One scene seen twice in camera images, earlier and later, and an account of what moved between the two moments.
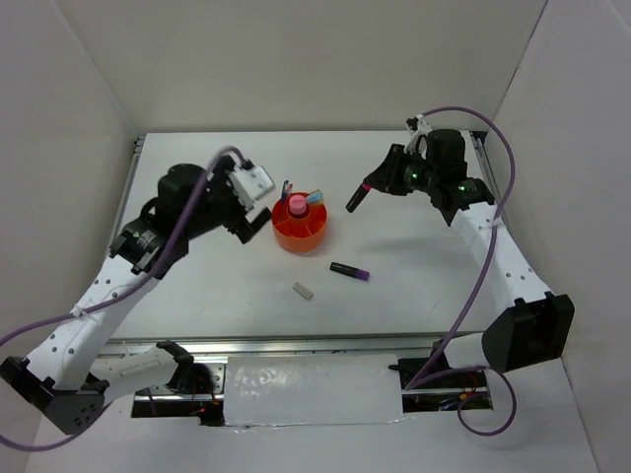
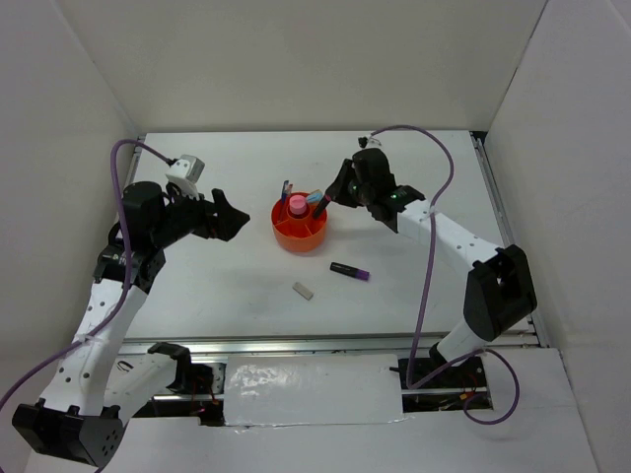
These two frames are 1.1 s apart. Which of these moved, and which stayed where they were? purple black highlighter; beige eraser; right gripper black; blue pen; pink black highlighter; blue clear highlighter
Moved: right gripper black; pink black highlighter
Stayed: blue pen; purple black highlighter; blue clear highlighter; beige eraser
